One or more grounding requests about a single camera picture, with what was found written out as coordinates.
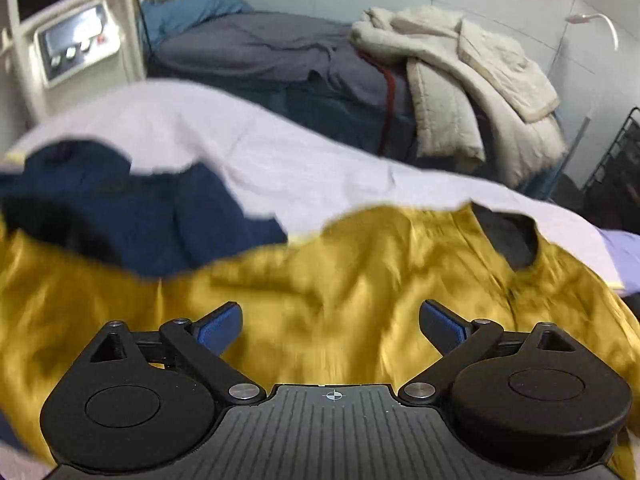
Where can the black wire shelf rack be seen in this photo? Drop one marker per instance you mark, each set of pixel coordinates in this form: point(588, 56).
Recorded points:
point(612, 192)

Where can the grey duvet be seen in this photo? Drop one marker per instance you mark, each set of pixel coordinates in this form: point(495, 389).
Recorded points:
point(286, 49)

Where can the golden yellow satin jacket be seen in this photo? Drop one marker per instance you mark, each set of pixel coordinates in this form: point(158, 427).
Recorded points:
point(331, 333)

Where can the beige quilted coat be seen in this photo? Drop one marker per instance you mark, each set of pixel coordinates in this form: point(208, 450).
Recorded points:
point(477, 97)

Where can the blue pillow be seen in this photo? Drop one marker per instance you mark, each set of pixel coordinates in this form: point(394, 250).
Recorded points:
point(160, 20)

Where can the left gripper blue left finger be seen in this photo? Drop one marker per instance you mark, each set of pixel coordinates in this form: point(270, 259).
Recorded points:
point(196, 348)

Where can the white machine with control panel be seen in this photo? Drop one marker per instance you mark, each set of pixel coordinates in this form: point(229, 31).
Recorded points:
point(64, 52)

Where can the light pink bed sheet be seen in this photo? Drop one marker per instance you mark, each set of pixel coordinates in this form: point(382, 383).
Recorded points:
point(277, 168)

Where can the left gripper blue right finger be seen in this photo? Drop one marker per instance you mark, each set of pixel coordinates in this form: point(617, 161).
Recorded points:
point(461, 343)

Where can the navy blue garment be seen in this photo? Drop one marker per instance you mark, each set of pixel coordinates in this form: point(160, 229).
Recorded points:
point(82, 196)

